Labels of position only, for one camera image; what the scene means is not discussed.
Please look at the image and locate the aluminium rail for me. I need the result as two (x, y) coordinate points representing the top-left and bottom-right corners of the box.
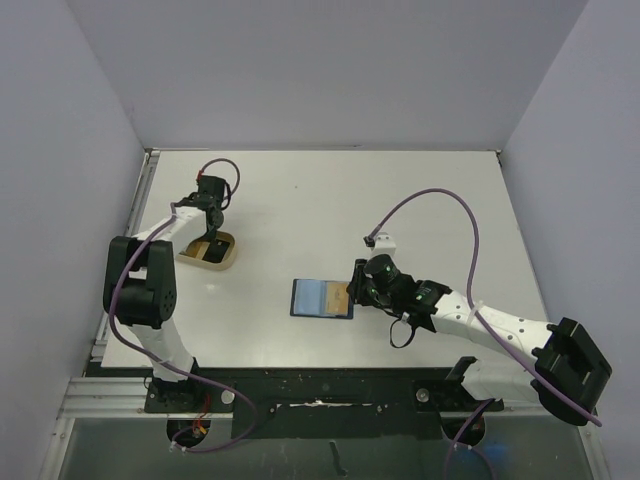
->
(58, 377), (550, 419)
(89, 148), (160, 362)

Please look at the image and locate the aluminium left side rail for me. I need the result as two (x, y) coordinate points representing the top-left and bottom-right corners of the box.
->
(89, 148), (160, 362)

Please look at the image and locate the aluminium front rail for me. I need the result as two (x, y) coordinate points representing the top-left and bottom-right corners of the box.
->
(58, 377), (550, 419)

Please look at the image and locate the black wire loop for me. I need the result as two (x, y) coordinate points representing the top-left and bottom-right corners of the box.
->
(388, 314), (419, 350)

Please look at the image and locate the black card in tray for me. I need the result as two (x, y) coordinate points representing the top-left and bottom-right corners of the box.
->
(203, 239), (234, 264)

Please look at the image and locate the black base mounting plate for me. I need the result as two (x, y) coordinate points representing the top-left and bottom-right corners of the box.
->
(144, 357), (481, 440)

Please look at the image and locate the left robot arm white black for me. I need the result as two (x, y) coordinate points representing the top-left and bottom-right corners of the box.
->
(103, 175), (231, 411)

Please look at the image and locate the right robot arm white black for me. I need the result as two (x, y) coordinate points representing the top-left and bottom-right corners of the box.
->
(347, 254), (612, 426)

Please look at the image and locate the blue leather card holder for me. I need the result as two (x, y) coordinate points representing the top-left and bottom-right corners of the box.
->
(290, 279), (354, 320)

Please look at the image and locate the beige oval card tray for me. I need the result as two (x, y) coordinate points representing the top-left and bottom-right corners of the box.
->
(176, 231), (237, 271)

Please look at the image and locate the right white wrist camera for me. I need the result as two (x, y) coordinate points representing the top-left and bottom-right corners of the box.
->
(372, 232), (397, 257)

